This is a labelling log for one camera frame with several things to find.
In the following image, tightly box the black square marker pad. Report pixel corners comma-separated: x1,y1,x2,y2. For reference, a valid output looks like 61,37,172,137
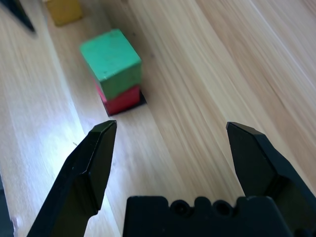
103,89,149,117

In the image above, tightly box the red wooden block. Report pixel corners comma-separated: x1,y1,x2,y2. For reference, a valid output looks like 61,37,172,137
93,79,142,116

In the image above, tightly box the green wooden block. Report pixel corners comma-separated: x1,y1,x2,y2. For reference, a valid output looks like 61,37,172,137
79,29,143,101

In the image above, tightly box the yellow wooden block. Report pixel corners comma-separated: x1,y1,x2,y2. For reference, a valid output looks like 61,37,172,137
46,0,83,27

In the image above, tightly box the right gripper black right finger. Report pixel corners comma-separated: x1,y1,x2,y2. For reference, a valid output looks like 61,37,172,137
226,121,316,233

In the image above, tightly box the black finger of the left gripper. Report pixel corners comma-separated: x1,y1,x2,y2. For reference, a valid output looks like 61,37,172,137
0,0,37,34

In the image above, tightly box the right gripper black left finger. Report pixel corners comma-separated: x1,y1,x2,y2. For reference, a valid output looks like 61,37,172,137
26,120,117,237

